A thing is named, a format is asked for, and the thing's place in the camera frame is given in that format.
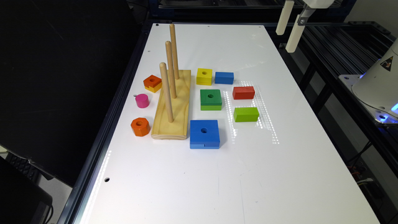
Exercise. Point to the black panel on left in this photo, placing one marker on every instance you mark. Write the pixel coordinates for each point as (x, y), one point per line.
(61, 64)

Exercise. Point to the orange and yellow hexagonal block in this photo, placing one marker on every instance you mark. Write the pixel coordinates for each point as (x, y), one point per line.
(153, 83)

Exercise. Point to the wooden peg base board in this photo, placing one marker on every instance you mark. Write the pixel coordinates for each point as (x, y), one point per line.
(177, 130)

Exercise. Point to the small blue rectangular block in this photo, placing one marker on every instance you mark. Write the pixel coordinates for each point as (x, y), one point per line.
(226, 78)

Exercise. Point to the orange octagonal block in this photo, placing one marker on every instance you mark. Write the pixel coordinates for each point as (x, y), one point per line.
(140, 127)

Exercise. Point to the wooden peg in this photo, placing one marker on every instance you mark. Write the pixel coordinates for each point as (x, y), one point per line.
(166, 91)
(168, 47)
(174, 50)

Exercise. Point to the middle wooden peg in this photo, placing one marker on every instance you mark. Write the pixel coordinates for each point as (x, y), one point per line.
(168, 47)

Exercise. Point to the yellow square block with hole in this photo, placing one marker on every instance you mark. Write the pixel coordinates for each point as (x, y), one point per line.
(204, 76)

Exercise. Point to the pink cylinder block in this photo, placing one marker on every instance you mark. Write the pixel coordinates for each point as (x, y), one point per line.
(142, 100)

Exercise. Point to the large blue square block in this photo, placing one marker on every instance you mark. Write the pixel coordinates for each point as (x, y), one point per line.
(204, 134)

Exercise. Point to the front wooden peg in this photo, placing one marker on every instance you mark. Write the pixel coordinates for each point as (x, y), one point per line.
(166, 91)

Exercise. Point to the rear wooden peg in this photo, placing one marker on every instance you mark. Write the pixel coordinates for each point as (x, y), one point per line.
(174, 50)

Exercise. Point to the green square block with hole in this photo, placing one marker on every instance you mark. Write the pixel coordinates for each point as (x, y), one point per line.
(210, 100)

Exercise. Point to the red rectangular block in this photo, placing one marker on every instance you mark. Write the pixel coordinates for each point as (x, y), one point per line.
(243, 92)

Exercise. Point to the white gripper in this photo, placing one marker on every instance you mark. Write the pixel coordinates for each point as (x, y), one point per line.
(300, 22)

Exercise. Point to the light green rectangular block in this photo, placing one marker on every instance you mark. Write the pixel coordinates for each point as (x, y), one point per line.
(247, 114)

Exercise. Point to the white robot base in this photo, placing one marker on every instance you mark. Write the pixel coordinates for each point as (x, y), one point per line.
(376, 89)

